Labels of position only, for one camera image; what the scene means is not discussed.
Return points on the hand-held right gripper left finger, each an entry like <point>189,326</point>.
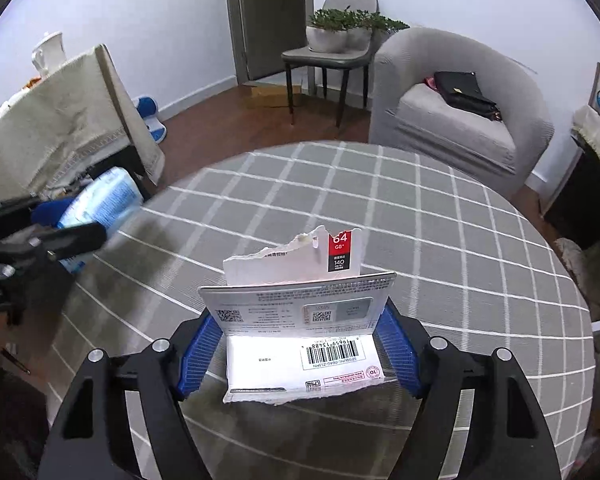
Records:
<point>197,355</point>

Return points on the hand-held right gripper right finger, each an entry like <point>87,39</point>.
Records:
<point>399,350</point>

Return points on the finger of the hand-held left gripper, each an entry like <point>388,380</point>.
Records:
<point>75,239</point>
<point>50,211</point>

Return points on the blue tissue pack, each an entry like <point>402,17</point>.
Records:
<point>105,197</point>

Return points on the torn white card packaging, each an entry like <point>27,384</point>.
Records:
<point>290,310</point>

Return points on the beige tablecloth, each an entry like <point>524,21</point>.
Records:
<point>60,115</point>

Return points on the grey checked tablecloth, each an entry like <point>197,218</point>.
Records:
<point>454,260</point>

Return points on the blue and white floor appliance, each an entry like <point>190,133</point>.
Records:
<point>150,120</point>

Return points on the white ceramic jug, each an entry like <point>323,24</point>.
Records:
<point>47,55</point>

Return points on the white rag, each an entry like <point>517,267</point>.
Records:
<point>572,260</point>

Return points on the grey armchair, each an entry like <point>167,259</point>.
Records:
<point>459,135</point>

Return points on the black handbag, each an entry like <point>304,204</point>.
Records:
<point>464,91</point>

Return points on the pink pouch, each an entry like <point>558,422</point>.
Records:
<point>429,84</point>

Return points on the grey door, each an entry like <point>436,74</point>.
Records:
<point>270,15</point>

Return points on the grey dining chair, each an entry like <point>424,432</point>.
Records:
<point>320,59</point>

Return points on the potted plant in white pot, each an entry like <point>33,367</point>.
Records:
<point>374,25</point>
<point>327,37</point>

